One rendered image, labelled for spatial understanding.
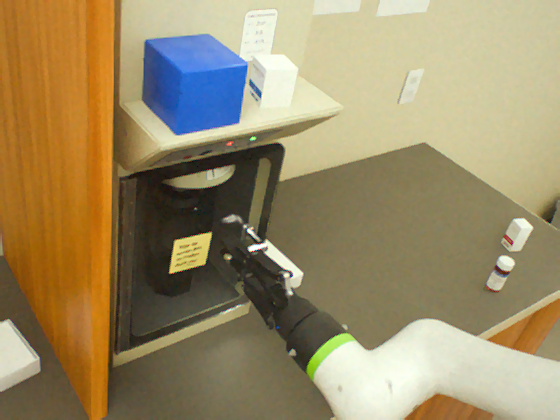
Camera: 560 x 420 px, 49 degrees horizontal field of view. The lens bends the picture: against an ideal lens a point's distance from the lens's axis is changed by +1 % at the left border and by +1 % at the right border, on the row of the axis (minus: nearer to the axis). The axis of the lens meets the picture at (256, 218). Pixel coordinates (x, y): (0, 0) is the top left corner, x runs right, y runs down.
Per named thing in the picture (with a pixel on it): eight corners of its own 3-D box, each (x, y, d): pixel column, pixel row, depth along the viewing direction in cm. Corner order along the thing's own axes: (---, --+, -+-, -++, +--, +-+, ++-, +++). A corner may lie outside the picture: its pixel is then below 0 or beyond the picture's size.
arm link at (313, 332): (308, 350, 88) (297, 388, 93) (365, 321, 94) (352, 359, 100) (283, 322, 91) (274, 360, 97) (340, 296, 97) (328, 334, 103)
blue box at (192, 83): (140, 101, 83) (143, 38, 78) (202, 92, 89) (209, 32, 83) (176, 137, 77) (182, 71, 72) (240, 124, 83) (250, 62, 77)
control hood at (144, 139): (116, 164, 88) (117, 102, 82) (289, 127, 106) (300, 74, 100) (153, 207, 81) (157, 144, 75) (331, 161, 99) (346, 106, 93)
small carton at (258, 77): (246, 92, 91) (253, 54, 87) (276, 91, 93) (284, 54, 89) (259, 108, 88) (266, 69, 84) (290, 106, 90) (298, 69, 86)
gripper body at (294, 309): (319, 339, 101) (285, 303, 107) (329, 304, 96) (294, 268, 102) (283, 356, 98) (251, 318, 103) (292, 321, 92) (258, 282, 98)
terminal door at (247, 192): (117, 351, 114) (123, 175, 90) (250, 300, 130) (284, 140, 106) (119, 354, 113) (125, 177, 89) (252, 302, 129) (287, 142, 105)
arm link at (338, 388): (370, 428, 79) (359, 466, 87) (437, 380, 84) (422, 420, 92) (303, 352, 87) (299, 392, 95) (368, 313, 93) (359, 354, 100)
